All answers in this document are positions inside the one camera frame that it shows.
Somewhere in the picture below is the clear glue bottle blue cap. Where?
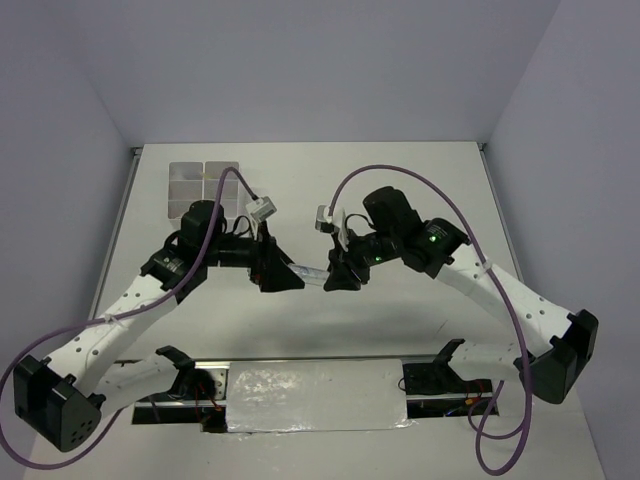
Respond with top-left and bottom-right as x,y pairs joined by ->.
289,264 -> 329,286

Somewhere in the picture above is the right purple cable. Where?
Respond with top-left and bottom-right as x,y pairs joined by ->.
329,164 -> 534,475

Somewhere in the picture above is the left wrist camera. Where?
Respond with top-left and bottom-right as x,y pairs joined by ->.
246,196 -> 277,223

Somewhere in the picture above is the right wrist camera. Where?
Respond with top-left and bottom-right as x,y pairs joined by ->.
315,205 -> 349,251

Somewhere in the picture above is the left white divided container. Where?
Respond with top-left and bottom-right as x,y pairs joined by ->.
167,162 -> 204,220

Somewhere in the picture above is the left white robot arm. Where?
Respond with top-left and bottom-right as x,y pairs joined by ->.
13,197 -> 305,452

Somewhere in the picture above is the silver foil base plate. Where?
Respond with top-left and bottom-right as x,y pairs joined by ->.
226,359 -> 409,433

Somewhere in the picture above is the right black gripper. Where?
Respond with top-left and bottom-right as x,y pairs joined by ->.
323,225 -> 399,291

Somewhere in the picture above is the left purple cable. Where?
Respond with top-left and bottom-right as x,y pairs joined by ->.
0,167 -> 259,471

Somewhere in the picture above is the purple cable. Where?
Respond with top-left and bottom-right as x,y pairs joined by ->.
0,167 -> 259,471
329,164 -> 534,475

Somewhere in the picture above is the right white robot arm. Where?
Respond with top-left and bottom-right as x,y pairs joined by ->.
316,186 -> 599,404

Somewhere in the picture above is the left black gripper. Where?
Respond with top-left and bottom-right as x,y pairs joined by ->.
202,219 -> 304,292

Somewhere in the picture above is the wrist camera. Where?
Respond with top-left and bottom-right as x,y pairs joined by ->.
315,205 -> 349,251
246,196 -> 277,223

